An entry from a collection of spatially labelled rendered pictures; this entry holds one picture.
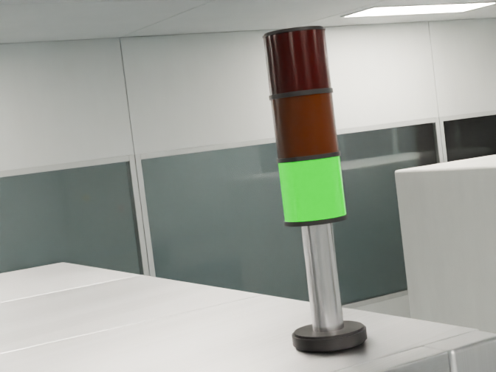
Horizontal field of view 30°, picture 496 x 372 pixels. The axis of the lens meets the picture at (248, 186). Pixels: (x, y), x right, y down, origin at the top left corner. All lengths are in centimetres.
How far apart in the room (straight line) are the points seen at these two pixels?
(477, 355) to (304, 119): 22
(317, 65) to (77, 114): 477
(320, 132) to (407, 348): 18
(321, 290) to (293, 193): 8
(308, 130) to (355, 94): 575
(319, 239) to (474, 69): 651
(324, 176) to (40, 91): 473
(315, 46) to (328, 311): 21
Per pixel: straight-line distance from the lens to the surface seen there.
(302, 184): 71
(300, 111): 71
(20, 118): 535
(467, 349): 71
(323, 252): 73
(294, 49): 71
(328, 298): 73
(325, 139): 72
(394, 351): 71
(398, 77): 672
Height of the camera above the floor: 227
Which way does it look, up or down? 3 degrees down
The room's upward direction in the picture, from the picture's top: 7 degrees counter-clockwise
